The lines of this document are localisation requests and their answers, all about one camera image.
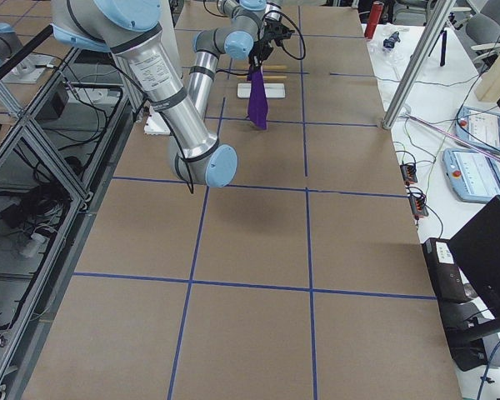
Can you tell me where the black box device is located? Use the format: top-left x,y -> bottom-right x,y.
422,237 -> 473,304

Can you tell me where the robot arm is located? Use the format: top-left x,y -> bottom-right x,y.
188,1 -> 282,128
51,1 -> 238,188

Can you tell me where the far blue teach pendant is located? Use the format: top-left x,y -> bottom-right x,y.
455,107 -> 500,154

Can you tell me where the grey office chair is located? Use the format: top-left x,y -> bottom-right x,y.
465,13 -> 500,64

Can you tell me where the near blue teach pendant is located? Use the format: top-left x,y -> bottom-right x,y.
442,148 -> 500,203

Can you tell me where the outer wooden rack bar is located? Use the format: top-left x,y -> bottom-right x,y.
232,64 -> 288,72

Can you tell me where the white towel rack base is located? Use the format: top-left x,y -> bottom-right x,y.
237,82 -> 286,99

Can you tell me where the wooden rack bar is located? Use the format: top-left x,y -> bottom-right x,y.
236,74 -> 288,82
232,64 -> 288,72

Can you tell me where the red cylinder bottle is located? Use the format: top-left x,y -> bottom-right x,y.
364,1 -> 384,40

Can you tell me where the aluminium frame post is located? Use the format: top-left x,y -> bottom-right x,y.
382,0 -> 456,130

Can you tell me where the blue teach pendant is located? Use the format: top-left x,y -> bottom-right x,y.
455,107 -> 500,154
442,148 -> 500,203

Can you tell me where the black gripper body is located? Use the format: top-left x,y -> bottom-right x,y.
248,37 -> 273,70

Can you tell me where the aluminium frame cabinet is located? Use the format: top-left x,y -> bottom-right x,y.
0,27 -> 144,399

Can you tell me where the purple towel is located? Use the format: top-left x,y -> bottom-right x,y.
247,68 -> 268,130

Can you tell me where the black monitor with stand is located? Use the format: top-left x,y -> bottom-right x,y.
447,195 -> 500,371

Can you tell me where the inner wooden rack bar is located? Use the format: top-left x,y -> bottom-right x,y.
236,74 -> 288,82

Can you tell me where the brown paper table cover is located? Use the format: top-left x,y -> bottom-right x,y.
23,6 -> 461,399

